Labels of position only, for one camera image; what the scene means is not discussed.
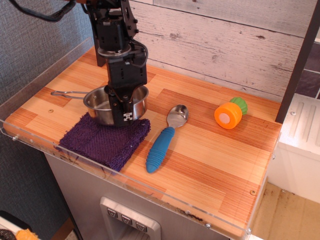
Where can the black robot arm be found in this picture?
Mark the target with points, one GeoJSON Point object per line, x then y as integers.
{"type": "Point", "coordinates": [114, 28]}

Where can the dark right cabinet post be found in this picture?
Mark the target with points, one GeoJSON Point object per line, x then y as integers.
{"type": "Point", "coordinates": [303, 55]}

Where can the silver dispenser button panel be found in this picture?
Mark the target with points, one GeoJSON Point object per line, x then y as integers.
{"type": "Point", "coordinates": [123, 223]}

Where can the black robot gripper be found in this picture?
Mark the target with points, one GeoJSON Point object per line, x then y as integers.
{"type": "Point", "coordinates": [126, 72]}

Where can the white toy sink unit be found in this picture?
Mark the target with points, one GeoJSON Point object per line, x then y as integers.
{"type": "Point", "coordinates": [295, 166]}

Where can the purple folded towel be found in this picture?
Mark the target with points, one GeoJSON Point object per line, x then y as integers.
{"type": "Point", "coordinates": [107, 145]}

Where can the small steel saucepan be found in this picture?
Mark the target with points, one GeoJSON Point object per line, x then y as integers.
{"type": "Point", "coordinates": [108, 110]}

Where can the orange object bottom left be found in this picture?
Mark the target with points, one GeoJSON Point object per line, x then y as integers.
{"type": "Point", "coordinates": [26, 234]}

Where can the blue handled metal spoon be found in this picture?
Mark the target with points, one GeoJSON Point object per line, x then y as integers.
{"type": "Point", "coordinates": [176, 118]}

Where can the dark left cabinet post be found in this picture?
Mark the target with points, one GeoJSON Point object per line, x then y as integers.
{"type": "Point", "coordinates": [101, 61]}

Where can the orange toy carrot piece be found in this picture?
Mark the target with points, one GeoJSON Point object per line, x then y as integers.
{"type": "Point", "coordinates": [229, 114]}

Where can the dark cabinet post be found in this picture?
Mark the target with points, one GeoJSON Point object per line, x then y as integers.
{"type": "Point", "coordinates": [101, 61]}
{"type": "Point", "coordinates": [303, 55]}

